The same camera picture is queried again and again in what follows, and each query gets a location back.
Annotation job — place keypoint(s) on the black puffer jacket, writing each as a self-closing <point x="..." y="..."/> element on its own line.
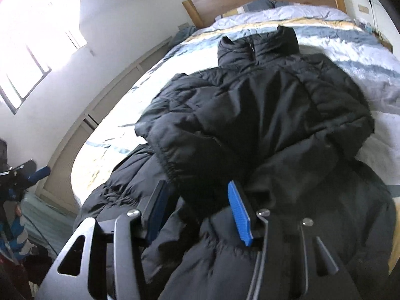
<point x="265" y="115"/>

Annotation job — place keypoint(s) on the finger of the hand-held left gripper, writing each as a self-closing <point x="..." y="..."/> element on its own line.
<point x="40" y="174"/>

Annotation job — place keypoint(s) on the beige wall switch plate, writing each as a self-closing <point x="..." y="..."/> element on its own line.
<point x="363" y="8"/>

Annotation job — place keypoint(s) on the striped pillow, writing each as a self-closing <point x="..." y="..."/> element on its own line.
<point x="257" y="4"/>

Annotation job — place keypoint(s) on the green cloth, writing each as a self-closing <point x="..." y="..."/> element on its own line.
<point x="50" y="218"/>

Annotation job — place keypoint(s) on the bed with striped duvet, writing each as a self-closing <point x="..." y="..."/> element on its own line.
<point x="359" y="56"/>

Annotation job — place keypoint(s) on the person's left forearm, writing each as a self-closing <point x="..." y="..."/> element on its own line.
<point x="15" y="234"/>

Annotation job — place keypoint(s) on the window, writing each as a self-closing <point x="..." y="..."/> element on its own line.
<point x="31" y="53"/>

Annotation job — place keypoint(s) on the light blue pillow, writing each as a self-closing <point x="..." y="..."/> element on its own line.
<point x="285" y="3"/>

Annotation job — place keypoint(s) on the blue-grey cloth heap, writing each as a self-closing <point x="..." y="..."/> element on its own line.
<point x="184" y="34"/>

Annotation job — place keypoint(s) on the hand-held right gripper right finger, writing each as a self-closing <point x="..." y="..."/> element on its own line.
<point x="240" y="215"/>

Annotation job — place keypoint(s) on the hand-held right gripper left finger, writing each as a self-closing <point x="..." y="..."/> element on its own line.
<point x="155" y="207"/>

